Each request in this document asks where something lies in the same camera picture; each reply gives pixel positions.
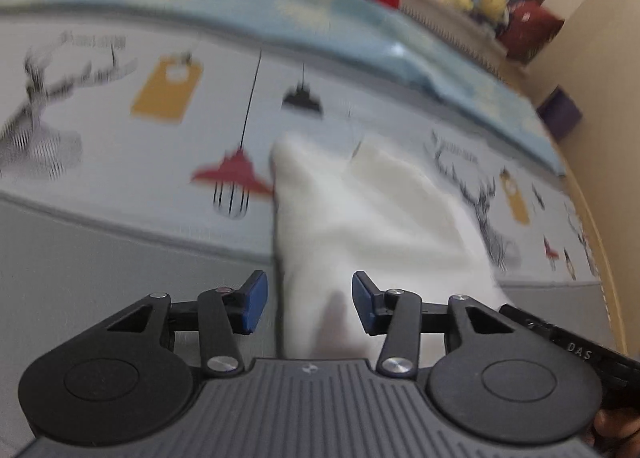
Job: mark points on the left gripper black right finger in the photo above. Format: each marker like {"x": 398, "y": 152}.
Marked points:
{"x": 498, "y": 380}

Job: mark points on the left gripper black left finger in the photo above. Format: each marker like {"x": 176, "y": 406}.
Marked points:
{"x": 136, "y": 372}

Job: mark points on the white t-shirt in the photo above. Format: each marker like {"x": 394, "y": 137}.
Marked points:
{"x": 377, "y": 211}

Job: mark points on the person's right hand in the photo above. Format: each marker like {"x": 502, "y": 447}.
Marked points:
{"x": 615, "y": 433}

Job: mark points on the printed grey bed sheet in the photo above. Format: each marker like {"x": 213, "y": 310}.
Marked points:
{"x": 158, "y": 180}

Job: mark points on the red dark cushion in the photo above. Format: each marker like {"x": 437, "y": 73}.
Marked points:
{"x": 531, "y": 27}

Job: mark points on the light blue patterned quilt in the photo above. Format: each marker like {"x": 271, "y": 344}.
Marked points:
{"x": 368, "y": 35}

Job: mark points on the purple box on wall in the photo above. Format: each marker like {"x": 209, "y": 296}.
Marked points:
{"x": 559, "y": 113}

